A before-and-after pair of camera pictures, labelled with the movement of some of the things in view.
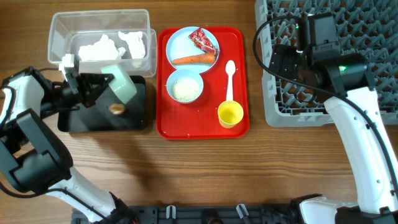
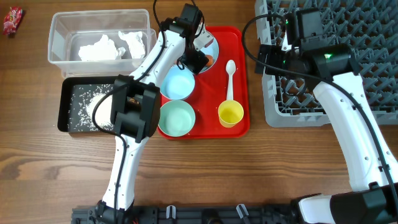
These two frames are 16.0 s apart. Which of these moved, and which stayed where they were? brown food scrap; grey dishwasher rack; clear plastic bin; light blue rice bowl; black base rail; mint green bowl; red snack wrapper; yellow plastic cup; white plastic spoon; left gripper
Moved: light blue rice bowl; red snack wrapper; brown food scrap; left gripper; mint green bowl
Stayed: clear plastic bin; yellow plastic cup; white plastic spoon; black base rail; grey dishwasher rack
